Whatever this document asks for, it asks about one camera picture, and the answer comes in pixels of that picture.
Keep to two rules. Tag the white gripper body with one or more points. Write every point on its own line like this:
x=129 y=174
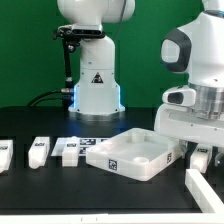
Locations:
x=176 y=122

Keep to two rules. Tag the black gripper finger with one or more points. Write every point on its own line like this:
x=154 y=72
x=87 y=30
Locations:
x=191 y=146
x=218 y=156

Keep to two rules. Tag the white desk tabletop tray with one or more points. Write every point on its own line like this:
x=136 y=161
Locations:
x=139 y=154

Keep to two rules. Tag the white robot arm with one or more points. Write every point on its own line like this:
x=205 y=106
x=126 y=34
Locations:
x=191 y=113

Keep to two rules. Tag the white fiducial marker sheet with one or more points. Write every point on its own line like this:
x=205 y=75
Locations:
x=84 y=144

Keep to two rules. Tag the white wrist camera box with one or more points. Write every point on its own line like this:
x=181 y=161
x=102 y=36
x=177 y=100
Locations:
x=180 y=96

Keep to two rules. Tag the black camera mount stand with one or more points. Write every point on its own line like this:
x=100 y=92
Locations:
x=68 y=53

